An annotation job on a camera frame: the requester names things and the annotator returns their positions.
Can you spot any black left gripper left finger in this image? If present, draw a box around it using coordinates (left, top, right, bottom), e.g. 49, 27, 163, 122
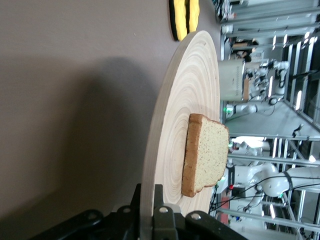
31, 183, 145, 240

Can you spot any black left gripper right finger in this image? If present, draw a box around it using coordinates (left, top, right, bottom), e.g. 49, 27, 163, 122
152, 184, 251, 240

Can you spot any slice of brown bread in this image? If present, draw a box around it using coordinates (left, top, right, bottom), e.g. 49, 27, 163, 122
181, 113, 230, 198

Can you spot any round pale wooden plate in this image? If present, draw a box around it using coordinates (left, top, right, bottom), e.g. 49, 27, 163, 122
139, 30, 221, 240

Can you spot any cream and chrome toaster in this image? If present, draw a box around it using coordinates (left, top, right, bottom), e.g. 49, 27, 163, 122
218, 58, 247, 102

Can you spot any yellow quilted oven mitt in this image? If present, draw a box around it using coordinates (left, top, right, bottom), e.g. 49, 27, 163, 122
186, 0, 201, 33
168, 0, 189, 42

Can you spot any aluminium frame post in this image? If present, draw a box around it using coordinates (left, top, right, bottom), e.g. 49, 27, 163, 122
228, 152, 320, 167

